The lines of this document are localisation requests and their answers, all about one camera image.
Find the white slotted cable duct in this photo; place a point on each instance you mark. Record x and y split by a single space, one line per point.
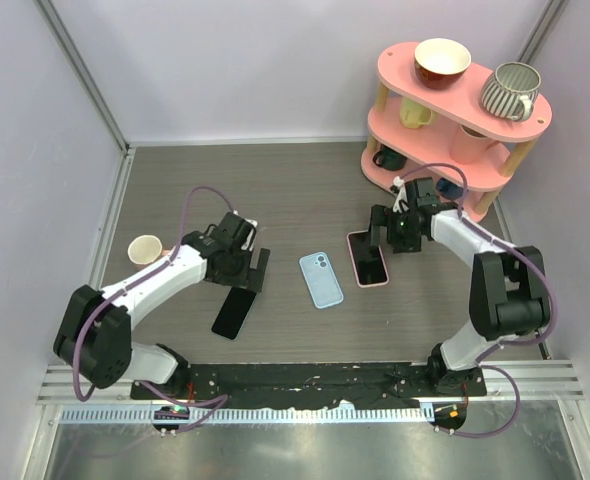
166 414

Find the pink mug on shelf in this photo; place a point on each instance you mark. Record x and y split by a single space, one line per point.
469 146

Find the pink three-tier shelf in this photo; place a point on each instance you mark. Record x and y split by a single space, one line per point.
439 114

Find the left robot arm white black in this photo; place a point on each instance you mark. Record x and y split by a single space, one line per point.
95 335

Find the grey striped mug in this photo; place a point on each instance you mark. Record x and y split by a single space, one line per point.
510 91

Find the blue mug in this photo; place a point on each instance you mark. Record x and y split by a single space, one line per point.
449 190

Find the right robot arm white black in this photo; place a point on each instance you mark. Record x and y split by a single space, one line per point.
510 299

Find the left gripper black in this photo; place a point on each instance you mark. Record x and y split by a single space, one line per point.
251 278

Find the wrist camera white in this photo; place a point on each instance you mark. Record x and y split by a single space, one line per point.
399 190
251 230

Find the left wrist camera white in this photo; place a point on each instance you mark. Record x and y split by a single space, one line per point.
251 230

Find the dark green mug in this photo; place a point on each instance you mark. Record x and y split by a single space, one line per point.
389 159

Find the blue phone case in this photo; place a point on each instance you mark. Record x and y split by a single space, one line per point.
321 281

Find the pink phone case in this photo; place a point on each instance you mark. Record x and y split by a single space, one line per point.
367 260

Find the red bowl white inside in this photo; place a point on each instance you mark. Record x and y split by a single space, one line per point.
439 63

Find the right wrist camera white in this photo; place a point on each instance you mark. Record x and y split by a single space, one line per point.
399 190

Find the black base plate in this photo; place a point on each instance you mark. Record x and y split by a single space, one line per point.
313 386

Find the yellow mug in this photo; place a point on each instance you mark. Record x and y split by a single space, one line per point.
413 115

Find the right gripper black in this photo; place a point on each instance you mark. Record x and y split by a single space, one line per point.
381 216

